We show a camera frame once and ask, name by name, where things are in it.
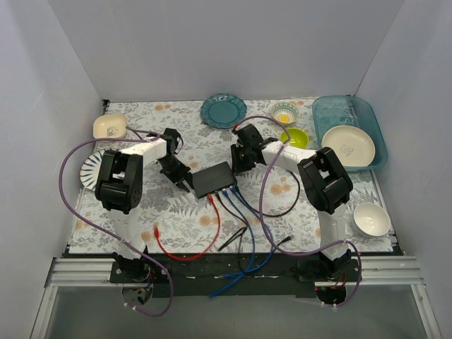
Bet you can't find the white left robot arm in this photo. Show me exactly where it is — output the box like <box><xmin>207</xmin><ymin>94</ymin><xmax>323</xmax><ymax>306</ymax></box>
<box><xmin>95</xmin><ymin>128</ymin><xmax>193</xmax><ymax>283</ymax></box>

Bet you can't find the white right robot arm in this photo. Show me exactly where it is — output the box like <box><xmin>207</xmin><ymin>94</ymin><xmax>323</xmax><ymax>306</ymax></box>
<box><xmin>231</xmin><ymin>124</ymin><xmax>353</xmax><ymax>281</ymax></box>

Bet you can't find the patterned small bowl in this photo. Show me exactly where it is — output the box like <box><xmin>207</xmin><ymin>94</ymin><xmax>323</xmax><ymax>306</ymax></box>
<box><xmin>271</xmin><ymin>102</ymin><xmax>299</xmax><ymax>125</ymax></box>

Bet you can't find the teal plastic tray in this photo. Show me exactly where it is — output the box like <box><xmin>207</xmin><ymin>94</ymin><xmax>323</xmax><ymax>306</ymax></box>
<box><xmin>312</xmin><ymin>95</ymin><xmax>388</xmax><ymax>172</ymax></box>

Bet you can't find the blue striped white plate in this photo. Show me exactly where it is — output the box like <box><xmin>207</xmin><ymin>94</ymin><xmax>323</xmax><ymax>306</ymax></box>
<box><xmin>79</xmin><ymin>149</ymin><xmax>105</xmax><ymax>191</ymax></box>

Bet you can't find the white bowl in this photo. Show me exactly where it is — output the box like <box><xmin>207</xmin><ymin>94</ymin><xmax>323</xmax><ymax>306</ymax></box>
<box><xmin>352</xmin><ymin>203</ymin><xmax>391</xmax><ymax>237</ymax></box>

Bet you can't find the aluminium frame rail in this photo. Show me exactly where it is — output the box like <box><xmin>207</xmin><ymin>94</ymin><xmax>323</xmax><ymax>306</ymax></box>
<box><xmin>31</xmin><ymin>254</ymin><xmax>441</xmax><ymax>338</ymax></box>

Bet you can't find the lime green bowl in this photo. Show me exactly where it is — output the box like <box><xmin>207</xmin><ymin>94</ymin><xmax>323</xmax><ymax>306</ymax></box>
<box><xmin>280</xmin><ymin>128</ymin><xmax>309</xmax><ymax>149</ymax></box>

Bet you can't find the cream round plate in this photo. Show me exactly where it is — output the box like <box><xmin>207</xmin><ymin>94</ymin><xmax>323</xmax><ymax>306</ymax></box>
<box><xmin>321</xmin><ymin>125</ymin><xmax>376</xmax><ymax>167</ymax></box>

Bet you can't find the cream square bowl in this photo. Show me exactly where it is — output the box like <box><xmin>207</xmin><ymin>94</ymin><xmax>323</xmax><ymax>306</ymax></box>
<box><xmin>93</xmin><ymin>113</ymin><xmax>127</xmax><ymax>139</ymax></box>

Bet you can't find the black ethernet cable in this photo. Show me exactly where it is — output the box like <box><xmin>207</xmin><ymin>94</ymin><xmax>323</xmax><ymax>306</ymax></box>
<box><xmin>213</xmin><ymin>189</ymin><xmax>296</xmax><ymax>252</ymax></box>

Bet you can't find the black power cable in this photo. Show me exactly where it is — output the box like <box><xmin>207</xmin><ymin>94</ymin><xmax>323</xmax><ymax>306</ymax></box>
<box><xmin>243</xmin><ymin>169</ymin><xmax>301</xmax><ymax>218</ymax></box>

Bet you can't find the red ethernet cable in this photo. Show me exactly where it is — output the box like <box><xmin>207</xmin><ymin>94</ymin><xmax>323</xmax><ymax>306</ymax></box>
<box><xmin>153</xmin><ymin>193</ymin><xmax>222</xmax><ymax>261</ymax></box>

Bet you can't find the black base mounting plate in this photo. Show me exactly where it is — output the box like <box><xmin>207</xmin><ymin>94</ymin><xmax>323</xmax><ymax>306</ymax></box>
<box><xmin>109</xmin><ymin>253</ymin><xmax>358</xmax><ymax>298</ymax></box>

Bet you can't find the black network switch box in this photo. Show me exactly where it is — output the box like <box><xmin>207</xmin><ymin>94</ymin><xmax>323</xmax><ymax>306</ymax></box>
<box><xmin>192</xmin><ymin>162</ymin><xmax>237</xmax><ymax>198</ymax></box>

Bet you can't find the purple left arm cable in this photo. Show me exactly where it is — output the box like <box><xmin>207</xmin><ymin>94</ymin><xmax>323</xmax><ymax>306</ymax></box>
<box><xmin>58</xmin><ymin>126</ymin><xmax>174</xmax><ymax>318</ymax></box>

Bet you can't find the teal scalloped plate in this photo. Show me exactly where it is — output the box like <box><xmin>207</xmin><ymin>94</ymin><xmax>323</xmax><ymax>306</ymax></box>
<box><xmin>200</xmin><ymin>93</ymin><xmax>247</xmax><ymax>129</ymax></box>

